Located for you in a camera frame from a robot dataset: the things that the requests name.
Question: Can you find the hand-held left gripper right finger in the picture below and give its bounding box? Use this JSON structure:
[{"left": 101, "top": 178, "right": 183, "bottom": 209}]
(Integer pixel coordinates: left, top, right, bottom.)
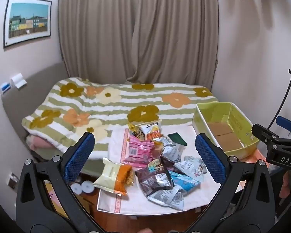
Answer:
[{"left": 189, "top": 133, "right": 278, "bottom": 233}]

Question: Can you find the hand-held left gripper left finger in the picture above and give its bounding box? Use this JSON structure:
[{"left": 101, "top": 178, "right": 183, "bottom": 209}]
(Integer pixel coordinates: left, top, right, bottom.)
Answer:
[{"left": 16, "top": 131, "right": 105, "bottom": 233}]

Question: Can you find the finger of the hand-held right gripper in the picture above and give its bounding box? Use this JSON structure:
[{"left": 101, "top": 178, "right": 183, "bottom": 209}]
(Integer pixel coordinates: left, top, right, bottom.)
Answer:
[
  {"left": 276, "top": 116, "right": 291, "bottom": 132},
  {"left": 251, "top": 123, "right": 280, "bottom": 148}
]

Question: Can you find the silver snack packet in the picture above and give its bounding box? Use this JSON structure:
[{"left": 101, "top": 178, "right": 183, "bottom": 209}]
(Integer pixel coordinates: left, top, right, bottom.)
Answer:
[
  {"left": 173, "top": 156, "right": 208, "bottom": 181},
  {"left": 148, "top": 186, "right": 185, "bottom": 210},
  {"left": 152, "top": 137, "right": 185, "bottom": 163}
]

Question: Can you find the blue snack packet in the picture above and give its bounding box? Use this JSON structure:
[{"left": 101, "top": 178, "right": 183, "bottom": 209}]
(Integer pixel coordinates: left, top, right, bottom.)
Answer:
[{"left": 168, "top": 171, "right": 201, "bottom": 193}]

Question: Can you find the green cardboard box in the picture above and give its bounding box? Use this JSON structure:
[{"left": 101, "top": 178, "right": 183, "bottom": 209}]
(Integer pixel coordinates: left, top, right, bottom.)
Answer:
[{"left": 192, "top": 101, "right": 260, "bottom": 159}]

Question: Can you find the pink striped snack packet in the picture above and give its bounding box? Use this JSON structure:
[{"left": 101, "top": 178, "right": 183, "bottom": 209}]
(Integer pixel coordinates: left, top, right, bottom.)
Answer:
[{"left": 122, "top": 136, "right": 156, "bottom": 168}]

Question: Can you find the person's right hand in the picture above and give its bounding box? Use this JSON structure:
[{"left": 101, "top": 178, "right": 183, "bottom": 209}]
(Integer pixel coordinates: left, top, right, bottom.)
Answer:
[{"left": 280, "top": 171, "right": 291, "bottom": 199}]

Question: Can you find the olive green mattress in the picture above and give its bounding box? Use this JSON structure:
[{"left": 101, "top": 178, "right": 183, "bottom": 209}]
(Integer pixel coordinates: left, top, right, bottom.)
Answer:
[{"left": 36, "top": 148, "right": 109, "bottom": 178}]

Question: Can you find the orange cloth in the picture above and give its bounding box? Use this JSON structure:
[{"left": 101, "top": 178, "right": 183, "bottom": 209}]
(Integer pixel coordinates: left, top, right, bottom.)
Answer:
[{"left": 242, "top": 150, "right": 268, "bottom": 166}]

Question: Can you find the white tissue roll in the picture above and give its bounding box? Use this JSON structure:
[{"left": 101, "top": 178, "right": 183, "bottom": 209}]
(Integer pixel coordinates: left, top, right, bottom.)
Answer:
[
  {"left": 70, "top": 183, "right": 82, "bottom": 196},
  {"left": 81, "top": 181, "right": 95, "bottom": 195}
]

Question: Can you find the cream and orange snack bag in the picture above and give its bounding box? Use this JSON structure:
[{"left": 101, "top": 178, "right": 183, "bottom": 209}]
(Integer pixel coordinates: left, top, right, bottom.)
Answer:
[{"left": 93, "top": 158, "right": 135, "bottom": 196}]

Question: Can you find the dark green flat packet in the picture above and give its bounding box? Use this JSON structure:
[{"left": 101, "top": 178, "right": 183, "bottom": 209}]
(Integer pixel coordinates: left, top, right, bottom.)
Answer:
[{"left": 167, "top": 132, "right": 188, "bottom": 147}]

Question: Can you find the white towel with pink trim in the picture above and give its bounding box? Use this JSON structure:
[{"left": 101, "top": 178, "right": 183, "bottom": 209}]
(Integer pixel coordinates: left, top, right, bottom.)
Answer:
[{"left": 96, "top": 125, "right": 248, "bottom": 214}]

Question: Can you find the dark brown snack packet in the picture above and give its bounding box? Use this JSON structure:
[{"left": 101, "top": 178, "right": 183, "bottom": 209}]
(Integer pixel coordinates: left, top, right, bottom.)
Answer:
[{"left": 160, "top": 155, "right": 182, "bottom": 173}]

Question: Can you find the small brown cartoon packet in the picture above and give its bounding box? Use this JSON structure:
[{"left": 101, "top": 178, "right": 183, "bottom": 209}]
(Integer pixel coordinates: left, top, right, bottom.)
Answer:
[{"left": 148, "top": 159, "right": 166, "bottom": 173}]

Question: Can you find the large brown snack packet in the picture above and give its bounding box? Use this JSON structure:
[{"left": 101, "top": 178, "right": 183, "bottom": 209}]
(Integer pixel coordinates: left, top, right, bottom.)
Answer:
[{"left": 135, "top": 167, "right": 175, "bottom": 196}]

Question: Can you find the gold snack packet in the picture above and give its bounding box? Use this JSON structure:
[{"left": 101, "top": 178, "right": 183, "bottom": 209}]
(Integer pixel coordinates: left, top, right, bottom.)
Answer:
[{"left": 128, "top": 123, "right": 146, "bottom": 141}]

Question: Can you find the floral striped blanket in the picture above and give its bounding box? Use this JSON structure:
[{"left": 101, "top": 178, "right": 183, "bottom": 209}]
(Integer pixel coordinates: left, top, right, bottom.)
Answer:
[{"left": 21, "top": 78, "right": 220, "bottom": 160}]

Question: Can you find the white cheese stick packet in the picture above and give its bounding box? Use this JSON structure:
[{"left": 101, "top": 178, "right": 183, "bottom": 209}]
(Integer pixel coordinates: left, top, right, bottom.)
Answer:
[{"left": 138, "top": 119, "right": 163, "bottom": 140}]

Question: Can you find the grey bed headboard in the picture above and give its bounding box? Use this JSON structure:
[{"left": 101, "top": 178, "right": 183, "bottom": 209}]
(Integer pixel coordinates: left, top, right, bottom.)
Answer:
[{"left": 1, "top": 63, "right": 71, "bottom": 167}]

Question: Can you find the white paper holder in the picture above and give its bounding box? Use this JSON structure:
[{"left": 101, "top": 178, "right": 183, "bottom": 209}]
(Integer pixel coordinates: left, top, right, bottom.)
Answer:
[{"left": 10, "top": 73, "right": 27, "bottom": 88}]

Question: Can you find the blue and white small box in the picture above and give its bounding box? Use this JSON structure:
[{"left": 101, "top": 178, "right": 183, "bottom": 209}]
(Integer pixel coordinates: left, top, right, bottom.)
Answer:
[{"left": 0, "top": 83, "right": 13, "bottom": 95}]

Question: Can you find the beige curtain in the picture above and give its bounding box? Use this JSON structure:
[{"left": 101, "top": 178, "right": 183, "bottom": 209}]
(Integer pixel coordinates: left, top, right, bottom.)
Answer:
[{"left": 58, "top": 0, "right": 220, "bottom": 89}]

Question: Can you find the framed house picture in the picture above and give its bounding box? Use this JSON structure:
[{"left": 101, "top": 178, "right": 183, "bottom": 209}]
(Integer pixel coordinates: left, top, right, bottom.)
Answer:
[{"left": 3, "top": 0, "right": 52, "bottom": 48}]

